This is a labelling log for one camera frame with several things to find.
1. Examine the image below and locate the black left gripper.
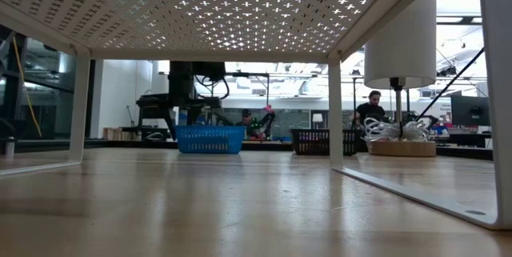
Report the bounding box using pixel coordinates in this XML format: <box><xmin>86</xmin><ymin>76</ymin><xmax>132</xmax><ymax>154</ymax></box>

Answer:
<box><xmin>164</xmin><ymin>60</ymin><xmax>223</xmax><ymax>141</ymax></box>

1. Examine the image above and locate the blue plastic basket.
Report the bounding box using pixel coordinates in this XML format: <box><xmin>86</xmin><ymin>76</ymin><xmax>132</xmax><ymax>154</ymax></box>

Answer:
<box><xmin>174</xmin><ymin>125</ymin><xmax>246</xmax><ymax>155</ymax></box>

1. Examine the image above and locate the black computer monitor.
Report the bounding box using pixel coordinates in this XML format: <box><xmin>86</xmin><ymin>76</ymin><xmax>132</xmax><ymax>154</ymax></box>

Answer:
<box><xmin>135</xmin><ymin>93</ymin><xmax>172</xmax><ymax>142</ymax></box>

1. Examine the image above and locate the person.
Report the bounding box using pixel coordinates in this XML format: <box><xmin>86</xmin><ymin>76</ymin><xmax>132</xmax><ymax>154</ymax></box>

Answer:
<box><xmin>352</xmin><ymin>90</ymin><xmax>387</xmax><ymax>126</ymax></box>
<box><xmin>235</xmin><ymin>108</ymin><xmax>257</xmax><ymax>128</ymax></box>

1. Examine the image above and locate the wooden blocks stack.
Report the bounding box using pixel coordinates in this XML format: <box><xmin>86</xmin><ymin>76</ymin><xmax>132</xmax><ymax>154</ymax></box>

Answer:
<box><xmin>102</xmin><ymin>126</ymin><xmax>139</xmax><ymax>142</ymax></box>

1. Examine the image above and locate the white perforated metal shelf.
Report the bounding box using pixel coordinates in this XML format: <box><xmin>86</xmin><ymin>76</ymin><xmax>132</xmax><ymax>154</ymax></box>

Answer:
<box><xmin>0</xmin><ymin>0</ymin><xmax>512</xmax><ymax>232</ymax></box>

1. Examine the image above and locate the black plastic basket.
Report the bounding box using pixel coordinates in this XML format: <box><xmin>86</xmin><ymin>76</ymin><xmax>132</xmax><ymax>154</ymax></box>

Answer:
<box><xmin>290</xmin><ymin>128</ymin><xmax>363</xmax><ymax>157</ymax></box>

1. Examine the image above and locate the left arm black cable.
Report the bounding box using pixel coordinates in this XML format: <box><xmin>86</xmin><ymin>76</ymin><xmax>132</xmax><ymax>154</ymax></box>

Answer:
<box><xmin>194</xmin><ymin>74</ymin><xmax>231</xmax><ymax>101</ymax></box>

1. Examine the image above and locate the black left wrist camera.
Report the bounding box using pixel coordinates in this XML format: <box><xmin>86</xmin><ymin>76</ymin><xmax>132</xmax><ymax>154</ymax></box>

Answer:
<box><xmin>195</xmin><ymin>61</ymin><xmax>227</xmax><ymax>82</ymax></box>

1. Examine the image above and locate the black aluminium table frame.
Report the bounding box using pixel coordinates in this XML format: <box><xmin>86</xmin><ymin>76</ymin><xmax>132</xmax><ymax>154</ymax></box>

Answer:
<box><xmin>0</xmin><ymin>131</ymin><xmax>494</xmax><ymax>161</ymax></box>

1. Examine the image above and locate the black background metal frame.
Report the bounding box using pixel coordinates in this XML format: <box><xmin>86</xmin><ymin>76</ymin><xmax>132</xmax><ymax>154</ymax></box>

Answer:
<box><xmin>224</xmin><ymin>71</ymin><xmax>271</xmax><ymax>126</ymax></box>

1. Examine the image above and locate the yellow hanging cord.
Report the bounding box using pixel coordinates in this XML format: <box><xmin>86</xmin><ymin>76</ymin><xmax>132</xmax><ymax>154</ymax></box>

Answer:
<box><xmin>11</xmin><ymin>35</ymin><xmax>43</xmax><ymax>138</ymax></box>

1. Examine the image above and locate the grey metal post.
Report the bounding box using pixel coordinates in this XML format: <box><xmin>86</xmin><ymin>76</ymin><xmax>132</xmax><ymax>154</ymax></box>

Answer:
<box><xmin>2</xmin><ymin>136</ymin><xmax>17</xmax><ymax>159</ymax></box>

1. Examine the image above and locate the thin black cable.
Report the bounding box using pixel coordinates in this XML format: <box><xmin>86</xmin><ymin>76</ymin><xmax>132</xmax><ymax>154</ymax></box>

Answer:
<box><xmin>415</xmin><ymin>47</ymin><xmax>486</xmax><ymax>122</ymax></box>

